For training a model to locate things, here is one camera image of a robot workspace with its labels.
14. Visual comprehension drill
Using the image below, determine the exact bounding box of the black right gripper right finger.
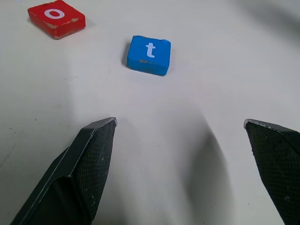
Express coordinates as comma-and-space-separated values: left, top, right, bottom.
243, 118, 300, 225

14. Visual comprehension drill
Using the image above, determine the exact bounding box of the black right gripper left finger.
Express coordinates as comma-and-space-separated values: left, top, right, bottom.
10, 117, 118, 225

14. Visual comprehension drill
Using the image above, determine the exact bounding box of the blue letter tile t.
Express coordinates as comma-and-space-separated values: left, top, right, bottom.
126, 35, 172, 77

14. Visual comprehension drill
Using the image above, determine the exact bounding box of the red letter tile o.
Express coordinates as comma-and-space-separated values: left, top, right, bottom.
27, 0, 86, 40

